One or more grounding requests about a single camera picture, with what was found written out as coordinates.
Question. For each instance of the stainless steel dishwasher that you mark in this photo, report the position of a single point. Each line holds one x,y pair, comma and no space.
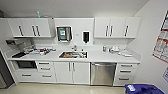
103,74

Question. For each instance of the chrome faucet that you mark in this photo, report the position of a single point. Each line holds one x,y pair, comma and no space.
74,48

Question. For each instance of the stainless steel sink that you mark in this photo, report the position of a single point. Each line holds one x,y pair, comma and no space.
73,55

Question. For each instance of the steel paper towel dispenser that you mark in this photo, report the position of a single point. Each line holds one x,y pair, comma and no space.
64,34

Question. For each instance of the white double door base cabinet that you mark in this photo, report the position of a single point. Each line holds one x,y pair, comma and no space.
71,72

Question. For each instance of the pile of kitchen utensils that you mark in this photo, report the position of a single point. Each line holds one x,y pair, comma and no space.
41,51

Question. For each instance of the white three drawer unit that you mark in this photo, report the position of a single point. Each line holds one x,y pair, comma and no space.
45,71
126,74

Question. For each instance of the black built-in microwave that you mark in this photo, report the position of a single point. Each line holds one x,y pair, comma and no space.
26,65

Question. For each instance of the white drawer below microwave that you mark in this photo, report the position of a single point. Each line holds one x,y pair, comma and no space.
26,76

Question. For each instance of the black wall soap dispenser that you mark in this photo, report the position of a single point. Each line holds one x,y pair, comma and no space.
86,37

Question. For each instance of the white upper wall cabinet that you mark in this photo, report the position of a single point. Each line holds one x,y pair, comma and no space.
116,27
28,27

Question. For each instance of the wall mounted rack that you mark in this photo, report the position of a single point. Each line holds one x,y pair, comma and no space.
16,42

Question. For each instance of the small blue wall paper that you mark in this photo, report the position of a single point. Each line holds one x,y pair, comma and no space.
165,74

